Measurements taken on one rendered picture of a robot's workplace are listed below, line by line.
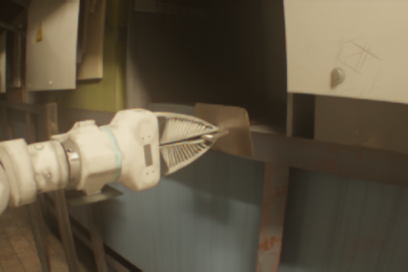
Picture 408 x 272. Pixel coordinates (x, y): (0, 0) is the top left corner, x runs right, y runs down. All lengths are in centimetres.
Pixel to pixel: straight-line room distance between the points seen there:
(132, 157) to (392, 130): 36
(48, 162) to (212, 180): 48
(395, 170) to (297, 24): 25
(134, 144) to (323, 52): 25
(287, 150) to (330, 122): 10
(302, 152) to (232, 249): 34
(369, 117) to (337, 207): 19
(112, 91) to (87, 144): 57
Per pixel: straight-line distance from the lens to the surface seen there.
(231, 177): 72
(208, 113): 60
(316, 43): 38
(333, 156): 52
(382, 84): 36
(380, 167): 50
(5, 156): 35
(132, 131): 40
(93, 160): 36
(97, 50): 100
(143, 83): 88
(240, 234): 75
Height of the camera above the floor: 95
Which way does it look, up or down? 10 degrees down
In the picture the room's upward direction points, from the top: straight up
